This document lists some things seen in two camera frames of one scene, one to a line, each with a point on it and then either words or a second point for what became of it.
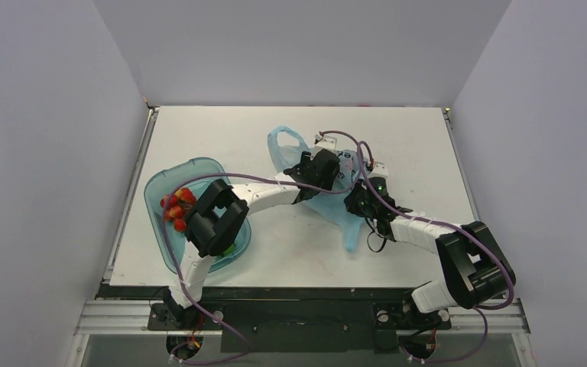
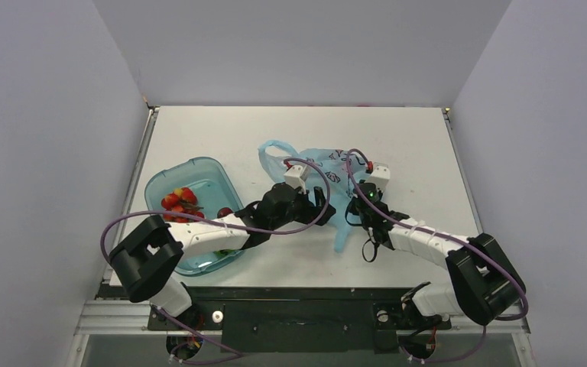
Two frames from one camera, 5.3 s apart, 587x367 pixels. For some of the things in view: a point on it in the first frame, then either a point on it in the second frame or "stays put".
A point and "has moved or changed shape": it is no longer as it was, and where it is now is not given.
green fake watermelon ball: x=229 y=250 stays put
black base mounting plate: x=288 y=319 stays put
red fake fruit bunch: x=176 y=205 stays put
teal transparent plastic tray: x=196 y=174 stays put
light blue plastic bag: x=331 y=206 has moved or changed shape
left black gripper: x=306 y=160 → x=312 y=211
